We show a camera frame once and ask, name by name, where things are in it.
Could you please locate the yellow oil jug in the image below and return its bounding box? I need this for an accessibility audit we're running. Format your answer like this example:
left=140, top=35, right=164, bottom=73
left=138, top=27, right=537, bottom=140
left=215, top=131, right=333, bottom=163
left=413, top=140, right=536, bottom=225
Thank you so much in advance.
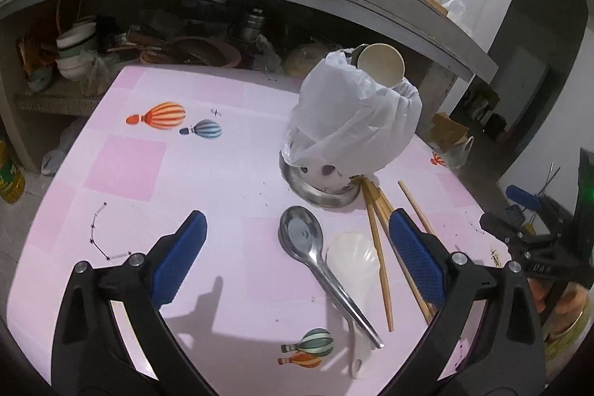
left=0, top=139, right=25, bottom=204

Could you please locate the clear plastic bag on counter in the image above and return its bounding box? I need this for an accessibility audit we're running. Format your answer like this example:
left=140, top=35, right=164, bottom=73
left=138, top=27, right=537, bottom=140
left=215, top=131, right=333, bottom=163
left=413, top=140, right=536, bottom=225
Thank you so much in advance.
left=443, top=0, right=473, bottom=37

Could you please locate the white plastic bag on holder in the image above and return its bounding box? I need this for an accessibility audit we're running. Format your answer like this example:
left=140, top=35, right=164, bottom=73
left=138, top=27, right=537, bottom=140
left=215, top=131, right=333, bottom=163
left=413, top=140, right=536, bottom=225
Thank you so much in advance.
left=282, top=51, right=422, bottom=177

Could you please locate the pink plastic basin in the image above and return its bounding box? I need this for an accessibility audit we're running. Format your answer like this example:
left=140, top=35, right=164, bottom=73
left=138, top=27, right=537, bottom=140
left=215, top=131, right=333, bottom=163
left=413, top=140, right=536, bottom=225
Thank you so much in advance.
left=140, top=36, right=242, bottom=68

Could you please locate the small steel spoon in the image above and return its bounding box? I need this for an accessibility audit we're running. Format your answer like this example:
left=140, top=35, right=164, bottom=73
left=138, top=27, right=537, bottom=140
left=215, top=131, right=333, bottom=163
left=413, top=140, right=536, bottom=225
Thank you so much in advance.
left=350, top=44, right=368, bottom=67

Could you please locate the angled wooden chopstick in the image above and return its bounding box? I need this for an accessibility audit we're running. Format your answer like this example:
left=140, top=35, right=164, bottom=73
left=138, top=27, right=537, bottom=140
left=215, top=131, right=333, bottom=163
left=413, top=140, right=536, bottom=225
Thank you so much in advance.
left=362, top=178, right=395, bottom=332

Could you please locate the person right hand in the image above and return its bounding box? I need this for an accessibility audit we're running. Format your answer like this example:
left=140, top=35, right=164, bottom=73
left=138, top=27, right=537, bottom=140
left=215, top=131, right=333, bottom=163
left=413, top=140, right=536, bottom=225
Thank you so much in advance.
left=529, top=278, right=589, bottom=333

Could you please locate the stack of white bowls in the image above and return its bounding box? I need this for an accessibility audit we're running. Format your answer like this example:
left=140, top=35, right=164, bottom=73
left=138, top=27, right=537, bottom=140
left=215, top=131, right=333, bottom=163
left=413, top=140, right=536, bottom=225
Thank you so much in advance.
left=56, top=21, right=97, bottom=81

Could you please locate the cardboard box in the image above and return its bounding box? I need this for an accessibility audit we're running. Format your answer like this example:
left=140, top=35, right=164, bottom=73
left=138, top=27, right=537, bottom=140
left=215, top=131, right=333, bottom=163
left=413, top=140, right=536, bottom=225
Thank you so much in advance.
left=430, top=112, right=468, bottom=152

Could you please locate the white plastic rice scoop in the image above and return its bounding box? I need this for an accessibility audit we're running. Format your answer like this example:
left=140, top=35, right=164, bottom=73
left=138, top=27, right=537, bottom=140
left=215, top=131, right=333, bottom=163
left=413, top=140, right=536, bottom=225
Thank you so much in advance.
left=326, top=232, right=379, bottom=380

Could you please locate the cream plastic ladle spoon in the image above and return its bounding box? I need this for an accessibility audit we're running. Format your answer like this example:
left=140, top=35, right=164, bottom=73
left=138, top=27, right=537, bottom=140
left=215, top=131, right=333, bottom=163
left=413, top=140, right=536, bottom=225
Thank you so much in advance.
left=358, top=43, right=406, bottom=88

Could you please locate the large steel spoon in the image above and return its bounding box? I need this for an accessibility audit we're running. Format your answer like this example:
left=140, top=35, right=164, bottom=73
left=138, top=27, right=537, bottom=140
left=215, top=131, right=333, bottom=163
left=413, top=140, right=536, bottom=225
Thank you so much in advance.
left=278, top=206, right=385, bottom=350

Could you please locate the steel utensil holder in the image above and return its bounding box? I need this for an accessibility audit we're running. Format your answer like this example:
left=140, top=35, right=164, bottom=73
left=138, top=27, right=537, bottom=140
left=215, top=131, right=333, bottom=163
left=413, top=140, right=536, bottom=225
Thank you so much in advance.
left=279, top=153, right=360, bottom=209

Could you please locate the separate wooden chopstick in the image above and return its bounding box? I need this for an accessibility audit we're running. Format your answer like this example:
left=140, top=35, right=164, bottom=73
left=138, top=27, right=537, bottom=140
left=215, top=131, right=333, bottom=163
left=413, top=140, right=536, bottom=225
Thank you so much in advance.
left=398, top=180, right=436, bottom=235

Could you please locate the yellow bag under counter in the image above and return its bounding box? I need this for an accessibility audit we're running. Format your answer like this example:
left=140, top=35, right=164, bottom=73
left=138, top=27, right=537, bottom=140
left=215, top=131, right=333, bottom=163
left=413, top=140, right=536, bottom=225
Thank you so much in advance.
left=283, top=43, right=329, bottom=79

